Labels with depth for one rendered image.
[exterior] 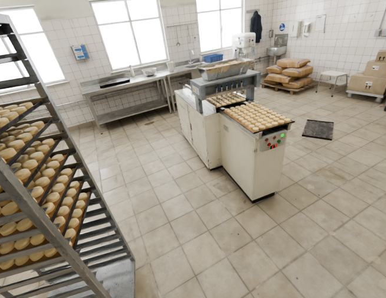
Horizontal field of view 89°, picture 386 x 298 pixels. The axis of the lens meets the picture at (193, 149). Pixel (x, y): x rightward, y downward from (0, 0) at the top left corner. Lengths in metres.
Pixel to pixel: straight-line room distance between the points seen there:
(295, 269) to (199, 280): 0.75
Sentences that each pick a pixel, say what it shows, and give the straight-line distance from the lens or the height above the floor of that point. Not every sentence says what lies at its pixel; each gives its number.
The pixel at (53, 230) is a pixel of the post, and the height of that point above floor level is 1.15.
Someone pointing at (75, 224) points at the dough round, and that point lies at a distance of 1.15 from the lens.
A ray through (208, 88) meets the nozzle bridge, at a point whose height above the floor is 1.10.
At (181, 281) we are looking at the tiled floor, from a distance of 1.88.
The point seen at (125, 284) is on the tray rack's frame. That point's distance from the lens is 1.84.
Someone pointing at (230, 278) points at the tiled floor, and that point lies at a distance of 1.86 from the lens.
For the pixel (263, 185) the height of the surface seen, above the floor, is 0.25.
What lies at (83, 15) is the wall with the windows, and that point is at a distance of 5.01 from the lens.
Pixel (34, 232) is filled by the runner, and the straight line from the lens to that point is 0.96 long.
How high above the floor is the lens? 1.70
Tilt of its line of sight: 32 degrees down
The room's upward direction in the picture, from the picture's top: 8 degrees counter-clockwise
